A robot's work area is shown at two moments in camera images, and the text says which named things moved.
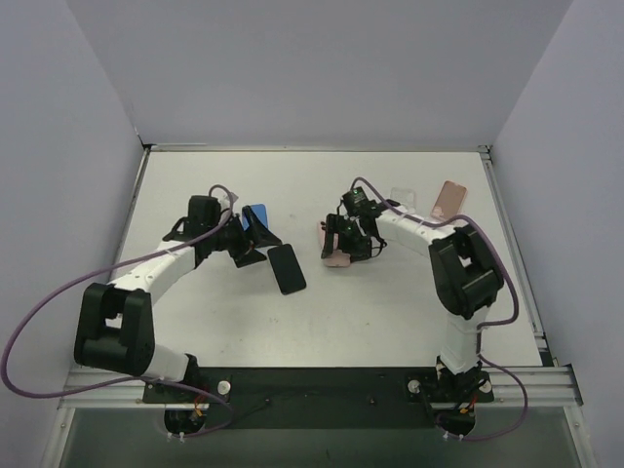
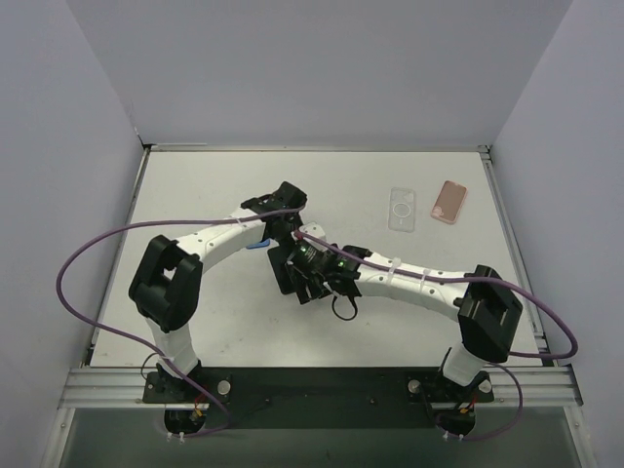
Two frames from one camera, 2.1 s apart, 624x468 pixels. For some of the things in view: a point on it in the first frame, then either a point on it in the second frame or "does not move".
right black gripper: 348,239 → 302,275
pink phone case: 449,201 does not move
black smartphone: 286,268 does not move
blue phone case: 407,198 does not move
